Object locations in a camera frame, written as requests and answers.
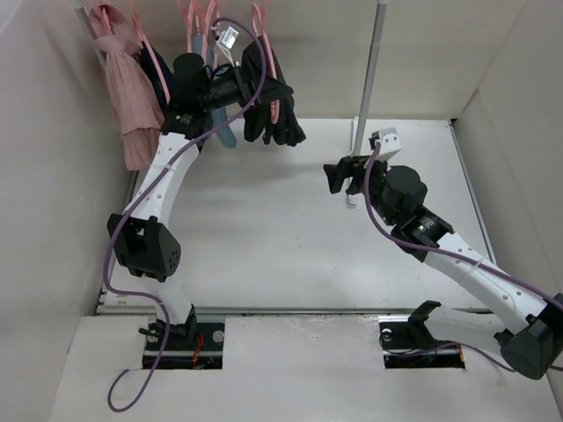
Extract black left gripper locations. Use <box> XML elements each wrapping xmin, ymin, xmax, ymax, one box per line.
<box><xmin>199</xmin><ymin>53</ymin><xmax>292</xmax><ymax>112</ymax></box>

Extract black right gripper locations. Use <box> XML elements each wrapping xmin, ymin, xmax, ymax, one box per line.
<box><xmin>322</xmin><ymin>151</ymin><xmax>397</xmax><ymax>227</ymax></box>

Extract black trousers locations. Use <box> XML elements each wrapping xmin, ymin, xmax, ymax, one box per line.
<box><xmin>240</xmin><ymin>39</ymin><xmax>307</xmax><ymax>148</ymax></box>

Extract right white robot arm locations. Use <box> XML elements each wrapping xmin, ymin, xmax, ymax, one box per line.
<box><xmin>323</xmin><ymin>156</ymin><xmax>562</xmax><ymax>380</ymax></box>

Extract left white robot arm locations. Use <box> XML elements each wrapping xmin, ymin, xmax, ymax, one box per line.
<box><xmin>107</xmin><ymin>54</ymin><xmax>267</xmax><ymax>349</ymax></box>

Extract pink hanger with navy garment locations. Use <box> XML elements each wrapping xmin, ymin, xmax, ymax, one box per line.
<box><xmin>129</xmin><ymin>0</ymin><xmax>171</xmax><ymax>104</ymax></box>

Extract pink hanger with denim garment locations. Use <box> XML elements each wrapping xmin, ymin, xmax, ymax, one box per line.
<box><xmin>176</xmin><ymin>0</ymin><xmax>205</xmax><ymax>57</ymax></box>

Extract light blue denim garment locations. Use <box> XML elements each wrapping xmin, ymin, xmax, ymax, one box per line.
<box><xmin>192</xmin><ymin>33</ymin><xmax>237</xmax><ymax>149</ymax></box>

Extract navy blue garment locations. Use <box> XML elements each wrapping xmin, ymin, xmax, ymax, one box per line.
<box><xmin>139</xmin><ymin>41</ymin><xmax>174</xmax><ymax>113</ymax></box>

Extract pink pleated garment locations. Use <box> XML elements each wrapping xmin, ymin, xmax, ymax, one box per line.
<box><xmin>94</xmin><ymin>3</ymin><xmax>164</xmax><ymax>171</ymax></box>

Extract grey metal rack pole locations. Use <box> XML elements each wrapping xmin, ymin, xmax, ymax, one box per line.
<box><xmin>351</xmin><ymin>0</ymin><xmax>390</xmax><ymax>156</ymax></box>

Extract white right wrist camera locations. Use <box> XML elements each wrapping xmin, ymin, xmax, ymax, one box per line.
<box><xmin>369</xmin><ymin>127</ymin><xmax>402</xmax><ymax>162</ymax></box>

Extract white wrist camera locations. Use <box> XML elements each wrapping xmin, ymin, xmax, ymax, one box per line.
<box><xmin>217</xmin><ymin>26</ymin><xmax>239</xmax><ymax>50</ymax></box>
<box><xmin>369</xmin><ymin>127</ymin><xmax>402</xmax><ymax>162</ymax></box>

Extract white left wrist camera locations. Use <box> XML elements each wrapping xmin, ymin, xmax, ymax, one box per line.
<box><xmin>217</xmin><ymin>26</ymin><xmax>239</xmax><ymax>50</ymax></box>

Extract metal rail at table front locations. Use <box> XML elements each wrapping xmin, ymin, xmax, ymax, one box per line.
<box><xmin>100</xmin><ymin>305</ymin><xmax>494</xmax><ymax>318</ymax></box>

